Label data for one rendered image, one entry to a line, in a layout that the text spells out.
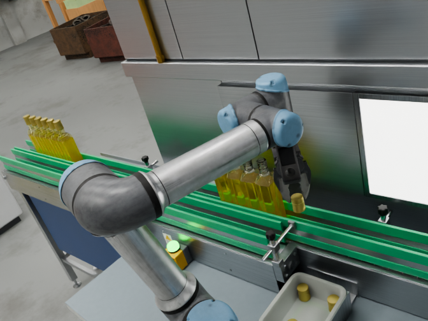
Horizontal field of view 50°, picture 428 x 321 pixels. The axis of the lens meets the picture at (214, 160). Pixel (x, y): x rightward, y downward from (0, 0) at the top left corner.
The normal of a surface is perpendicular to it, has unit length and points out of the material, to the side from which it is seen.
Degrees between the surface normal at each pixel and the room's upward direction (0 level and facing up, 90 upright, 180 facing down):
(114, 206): 57
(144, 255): 88
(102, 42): 90
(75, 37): 90
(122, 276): 0
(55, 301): 0
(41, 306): 0
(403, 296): 90
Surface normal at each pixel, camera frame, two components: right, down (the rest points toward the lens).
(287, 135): 0.51, 0.25
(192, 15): -0.61, 0.53
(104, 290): -0.25, -0.83
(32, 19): 0.69, 0.19
